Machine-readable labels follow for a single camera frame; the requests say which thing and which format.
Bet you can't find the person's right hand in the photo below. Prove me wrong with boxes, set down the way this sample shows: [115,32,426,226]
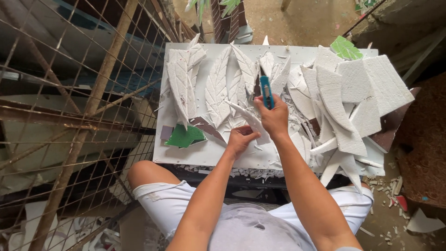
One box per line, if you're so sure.
[253,93,290,141]

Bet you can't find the person's left hand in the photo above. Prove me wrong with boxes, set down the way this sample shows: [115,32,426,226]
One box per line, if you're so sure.
[226,125,261,159]

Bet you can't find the narrow white foam leaf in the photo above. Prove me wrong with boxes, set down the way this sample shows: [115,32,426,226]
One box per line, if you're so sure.
[224,100,271,145]

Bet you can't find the blue utility knife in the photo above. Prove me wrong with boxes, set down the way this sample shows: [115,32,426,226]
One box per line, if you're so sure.
[259,76,275,111]

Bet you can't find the white foam work board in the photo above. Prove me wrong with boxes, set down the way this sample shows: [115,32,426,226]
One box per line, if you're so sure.
[153,43,386,177]

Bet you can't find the brown painted foam strip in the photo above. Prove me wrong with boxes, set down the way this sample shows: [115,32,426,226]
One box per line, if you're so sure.
[190,116,227,143]

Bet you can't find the small brown painted foam piece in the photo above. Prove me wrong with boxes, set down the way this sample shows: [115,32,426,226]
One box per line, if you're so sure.
[302,118,321,137]

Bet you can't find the dark green painted foam piece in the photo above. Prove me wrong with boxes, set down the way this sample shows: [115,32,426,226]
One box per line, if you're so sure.
[164,124,207,149]

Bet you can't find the pile of carved foam leaves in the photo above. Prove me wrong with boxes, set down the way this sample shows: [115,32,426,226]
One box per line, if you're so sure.
[161,34,292,130]

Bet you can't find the small grey square piece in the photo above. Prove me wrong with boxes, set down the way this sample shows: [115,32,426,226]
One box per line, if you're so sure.
[160,125,174,141]

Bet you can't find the heap of white foam offcuts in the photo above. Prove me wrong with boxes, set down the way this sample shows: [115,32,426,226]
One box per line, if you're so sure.
[287,45,415,194]

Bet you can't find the person's grey shirt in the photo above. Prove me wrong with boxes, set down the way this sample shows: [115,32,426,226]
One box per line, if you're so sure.
[208,203,315,251]

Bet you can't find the person's white shorts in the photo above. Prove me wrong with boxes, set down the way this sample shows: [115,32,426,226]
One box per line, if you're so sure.
[132,180,374,242]

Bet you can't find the person's left leg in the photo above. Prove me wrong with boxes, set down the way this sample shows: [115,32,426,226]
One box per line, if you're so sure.
[127,160,182,191]

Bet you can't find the light green painted foam leaf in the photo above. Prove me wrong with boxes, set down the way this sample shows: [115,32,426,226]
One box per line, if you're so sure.
[330,36,364,61]

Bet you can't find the brown lattice foam palm tree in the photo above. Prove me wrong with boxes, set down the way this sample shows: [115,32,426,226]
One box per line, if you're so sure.
[185,0,253,44]

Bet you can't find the scattered foam scraps on ground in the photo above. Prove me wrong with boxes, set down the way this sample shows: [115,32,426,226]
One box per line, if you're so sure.
[359,174,413,246]

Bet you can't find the brown textured cushion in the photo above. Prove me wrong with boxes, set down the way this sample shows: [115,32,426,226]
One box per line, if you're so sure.
[395,73,446,210]

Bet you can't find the white paper sheet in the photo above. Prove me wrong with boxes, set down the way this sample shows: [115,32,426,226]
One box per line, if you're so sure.
[407,208,446,234]

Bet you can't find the rusty wire mesh frame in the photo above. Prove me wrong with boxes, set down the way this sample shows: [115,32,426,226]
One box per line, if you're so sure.
[0,0,196,251]

